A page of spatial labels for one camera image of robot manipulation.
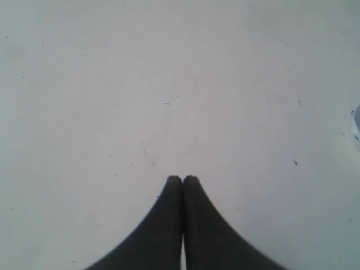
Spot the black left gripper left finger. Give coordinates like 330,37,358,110
88,175,183,270

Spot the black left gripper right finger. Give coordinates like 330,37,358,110
183,175,285,270

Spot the white square paint dish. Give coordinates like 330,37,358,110
350,105,360,141

